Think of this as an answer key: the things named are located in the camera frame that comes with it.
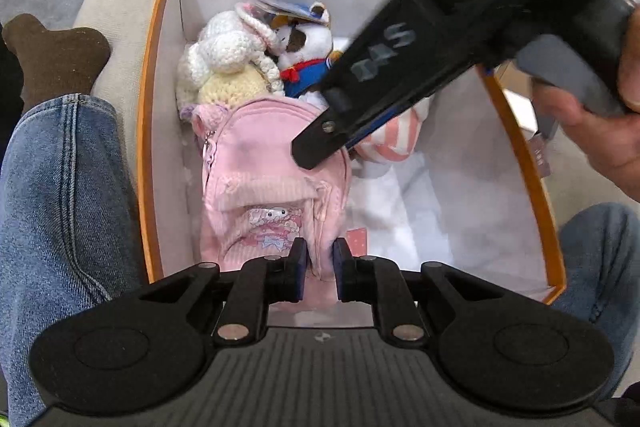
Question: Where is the white crochet bunny plush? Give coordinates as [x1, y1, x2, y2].
[175, 2, 287, 120]

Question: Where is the orange cardboard box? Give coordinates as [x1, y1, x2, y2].
[136, 0, 566, 329]

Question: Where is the person's left leg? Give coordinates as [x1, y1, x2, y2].
[0, 94, 153, 427]

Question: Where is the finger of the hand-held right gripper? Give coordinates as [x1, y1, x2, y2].
[291, 99, 418, 171]

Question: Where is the white plush dog with cap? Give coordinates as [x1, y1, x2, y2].
[249, 0, 347, 108]

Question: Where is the person's right leg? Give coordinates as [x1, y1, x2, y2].
[550, 202, 640, 360]

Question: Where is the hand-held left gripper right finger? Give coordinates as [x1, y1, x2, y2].
[332, 238, 501, 344]

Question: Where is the pink striped white plush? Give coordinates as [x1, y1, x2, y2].
[352, 99, 434, 166]

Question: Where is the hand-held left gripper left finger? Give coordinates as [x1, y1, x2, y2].
[141, 238, 308, 344]

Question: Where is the brown sock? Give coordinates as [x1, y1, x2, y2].
[2, 14, 112, 108]

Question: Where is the pink mini backpack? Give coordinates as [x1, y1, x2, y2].
[192, 97, 354, 309]

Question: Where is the person's right hand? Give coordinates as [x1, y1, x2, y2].
[531, 4, 640, 204]

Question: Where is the person's leg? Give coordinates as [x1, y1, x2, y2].
[0, 94, 153, 427]
[550, 202, 640, 360]

